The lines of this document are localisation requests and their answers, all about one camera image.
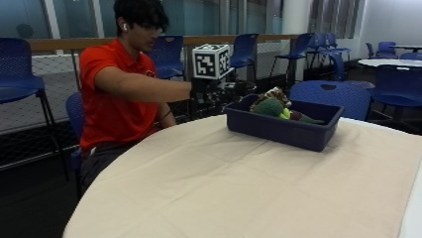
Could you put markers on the green soft toy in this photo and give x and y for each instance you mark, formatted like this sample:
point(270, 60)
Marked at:
point(273, 108)

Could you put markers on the blue plastic bin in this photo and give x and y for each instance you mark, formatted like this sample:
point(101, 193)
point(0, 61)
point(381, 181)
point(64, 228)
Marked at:
point(281, 127)

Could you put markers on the white marker cube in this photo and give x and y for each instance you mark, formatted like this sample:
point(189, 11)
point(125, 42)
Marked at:
point(211, 61)

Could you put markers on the white earbud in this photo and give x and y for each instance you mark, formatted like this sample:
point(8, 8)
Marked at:
point(124, 27)

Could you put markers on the white round table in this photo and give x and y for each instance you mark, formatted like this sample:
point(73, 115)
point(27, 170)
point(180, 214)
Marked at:
point(389, 62)
point(406, 47)

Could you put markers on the the person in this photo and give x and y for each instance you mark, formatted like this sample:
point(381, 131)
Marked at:
point(115, 99)

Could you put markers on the beige tablecloth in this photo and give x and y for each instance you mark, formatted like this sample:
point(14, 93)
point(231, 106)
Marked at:
point(246, 185)

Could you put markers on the glasses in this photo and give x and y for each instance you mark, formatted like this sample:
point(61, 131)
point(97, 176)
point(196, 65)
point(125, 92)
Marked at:
point(153, 28)

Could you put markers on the blue tall chair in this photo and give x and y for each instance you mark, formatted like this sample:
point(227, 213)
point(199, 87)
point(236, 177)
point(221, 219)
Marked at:
point(20, 81)

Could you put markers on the striped brown soft toy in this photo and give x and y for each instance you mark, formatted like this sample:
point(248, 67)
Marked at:
point(273, 95)

